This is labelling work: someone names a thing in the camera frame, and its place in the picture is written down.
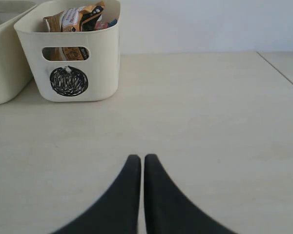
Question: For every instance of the cream bin square mark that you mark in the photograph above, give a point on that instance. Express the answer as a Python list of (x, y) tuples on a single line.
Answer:
[(15, 72)]

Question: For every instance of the cream bin circle mark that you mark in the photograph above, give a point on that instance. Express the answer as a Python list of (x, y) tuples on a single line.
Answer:
[(93, 79)]

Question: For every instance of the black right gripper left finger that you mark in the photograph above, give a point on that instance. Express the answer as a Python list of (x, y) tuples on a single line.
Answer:
[(117, 210)]

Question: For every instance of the blue noodle packet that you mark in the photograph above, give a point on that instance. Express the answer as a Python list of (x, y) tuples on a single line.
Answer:
[(100, 25)]

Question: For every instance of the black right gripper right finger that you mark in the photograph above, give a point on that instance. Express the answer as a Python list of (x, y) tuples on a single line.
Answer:
[(168, 210)]

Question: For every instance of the orange noodle packet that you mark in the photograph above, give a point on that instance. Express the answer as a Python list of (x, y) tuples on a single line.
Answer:
[(80, 19)]

